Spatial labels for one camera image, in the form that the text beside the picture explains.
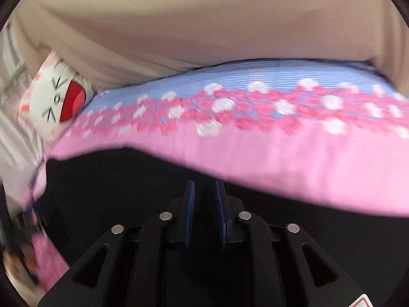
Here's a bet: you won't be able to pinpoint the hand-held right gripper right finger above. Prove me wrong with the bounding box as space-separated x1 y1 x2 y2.
215 180 375 307

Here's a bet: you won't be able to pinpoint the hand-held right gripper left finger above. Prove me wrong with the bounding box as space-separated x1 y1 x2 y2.
38 180 196 307

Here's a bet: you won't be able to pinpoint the black pants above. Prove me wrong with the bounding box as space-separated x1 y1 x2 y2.
41 147 407 307

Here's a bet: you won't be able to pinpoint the pink floral bedsheet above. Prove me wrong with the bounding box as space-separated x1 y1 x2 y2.
19 58 409 291

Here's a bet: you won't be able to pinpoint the cat face pillow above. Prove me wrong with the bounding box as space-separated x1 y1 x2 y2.
17 49 98 143

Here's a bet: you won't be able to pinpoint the white satin curtain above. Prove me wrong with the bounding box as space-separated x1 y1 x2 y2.
0 22 48 205

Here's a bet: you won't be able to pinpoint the beige cloth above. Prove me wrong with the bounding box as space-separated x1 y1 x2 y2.
6 0 409 90

